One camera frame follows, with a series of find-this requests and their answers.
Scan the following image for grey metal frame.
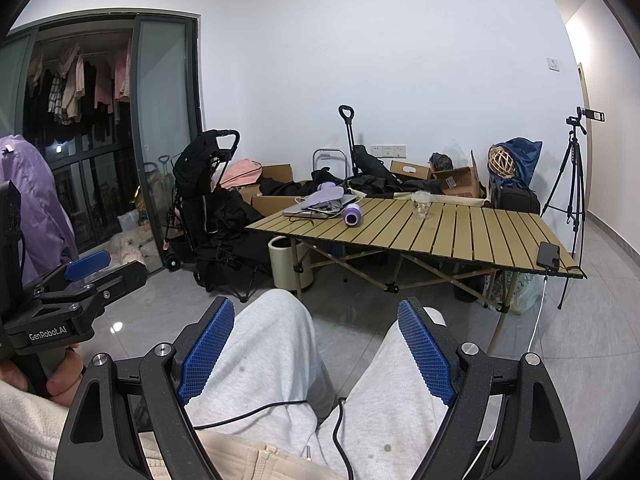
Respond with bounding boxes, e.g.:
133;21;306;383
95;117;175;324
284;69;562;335
312;148;349;181

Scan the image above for white plastic bags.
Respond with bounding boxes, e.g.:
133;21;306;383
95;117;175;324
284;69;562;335
112;209;167;267

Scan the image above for slatted folding table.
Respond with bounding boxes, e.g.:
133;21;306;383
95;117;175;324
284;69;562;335
244;196;587;362

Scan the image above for row of hanging clothes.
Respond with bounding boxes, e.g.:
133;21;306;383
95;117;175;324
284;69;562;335
24;41;134;144

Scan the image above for black smartphone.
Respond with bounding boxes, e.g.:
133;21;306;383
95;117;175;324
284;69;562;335
537;241;562;270

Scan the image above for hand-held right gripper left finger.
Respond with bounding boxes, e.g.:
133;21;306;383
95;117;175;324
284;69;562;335
52;296;236;480

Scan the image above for black suitcase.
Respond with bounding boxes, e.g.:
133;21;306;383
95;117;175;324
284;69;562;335
489;184;542;216

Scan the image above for white trash bin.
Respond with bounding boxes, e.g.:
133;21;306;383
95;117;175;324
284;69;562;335
267;235;316;291

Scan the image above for person's left hand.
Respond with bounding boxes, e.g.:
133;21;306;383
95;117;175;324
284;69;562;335
0;349;87;406

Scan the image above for woven rattan ball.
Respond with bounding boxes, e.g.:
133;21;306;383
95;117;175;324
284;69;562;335
488;144;516;179

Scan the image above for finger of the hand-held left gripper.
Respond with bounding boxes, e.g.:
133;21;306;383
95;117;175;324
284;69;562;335
91;260;149;322
31;251;112;307

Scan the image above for black tripod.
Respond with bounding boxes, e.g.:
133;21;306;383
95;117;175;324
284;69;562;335
540;129;587;310

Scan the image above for black stroller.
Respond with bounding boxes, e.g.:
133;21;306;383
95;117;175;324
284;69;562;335
162;129;241;272

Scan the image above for person's leg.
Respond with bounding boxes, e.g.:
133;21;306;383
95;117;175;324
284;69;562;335
314;306;452;480
184;290;322;457

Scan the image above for black cable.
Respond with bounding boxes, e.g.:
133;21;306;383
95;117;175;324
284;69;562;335
192;396;362;480

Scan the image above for black folded trolley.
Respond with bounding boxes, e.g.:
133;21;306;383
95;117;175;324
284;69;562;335
338;104;397;182

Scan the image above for person's left forearm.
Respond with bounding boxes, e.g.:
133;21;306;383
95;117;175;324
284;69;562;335
0;379;76;480

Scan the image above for white charging cable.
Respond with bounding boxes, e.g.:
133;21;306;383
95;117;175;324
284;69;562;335
465;268;552;480

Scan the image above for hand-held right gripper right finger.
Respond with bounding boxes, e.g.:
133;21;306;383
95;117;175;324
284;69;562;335
397;296;582;480

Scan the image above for cardboard box with red print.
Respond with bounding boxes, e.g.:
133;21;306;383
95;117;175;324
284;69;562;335
432;149;489;200

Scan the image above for beige fabric roll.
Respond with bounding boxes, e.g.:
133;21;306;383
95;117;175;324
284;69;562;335
345;187;489;207

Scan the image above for blue bag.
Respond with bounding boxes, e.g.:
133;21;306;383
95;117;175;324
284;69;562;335
495;137;544;192

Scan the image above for clear glass cup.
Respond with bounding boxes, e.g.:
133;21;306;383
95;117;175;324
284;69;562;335
412;190;433;220

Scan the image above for person's left leg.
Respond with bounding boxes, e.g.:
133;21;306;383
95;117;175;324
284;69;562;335
184;290;322;457

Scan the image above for purple jacket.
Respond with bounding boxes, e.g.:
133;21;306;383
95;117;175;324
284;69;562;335
0;133;80;287

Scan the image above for pink bag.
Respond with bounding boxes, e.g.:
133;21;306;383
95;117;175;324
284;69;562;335
219;158;264;189

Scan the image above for black bag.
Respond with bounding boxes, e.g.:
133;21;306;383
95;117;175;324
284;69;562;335
452;267;496;304

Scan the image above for black camera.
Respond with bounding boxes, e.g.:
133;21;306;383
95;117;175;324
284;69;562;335
565;106;607;134

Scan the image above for person's beige jacket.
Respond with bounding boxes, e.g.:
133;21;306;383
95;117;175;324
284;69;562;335
139;431;347;480

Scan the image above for pile of black clothes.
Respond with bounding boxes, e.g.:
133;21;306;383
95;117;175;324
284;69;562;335
259;172;447;199

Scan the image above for printed plastic bag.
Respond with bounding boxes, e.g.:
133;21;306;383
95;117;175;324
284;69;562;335
482;269;544;316

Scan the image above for person's right leg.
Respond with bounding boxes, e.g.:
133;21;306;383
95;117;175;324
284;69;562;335
314;306;452;480

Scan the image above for purple pouch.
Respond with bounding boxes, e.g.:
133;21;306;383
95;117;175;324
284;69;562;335
301;182;346;210

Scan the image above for grey laptop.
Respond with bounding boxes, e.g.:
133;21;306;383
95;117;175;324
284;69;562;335
282;194;359;219

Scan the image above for sliding glass door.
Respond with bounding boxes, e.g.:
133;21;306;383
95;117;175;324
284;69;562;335
132;13;206;272

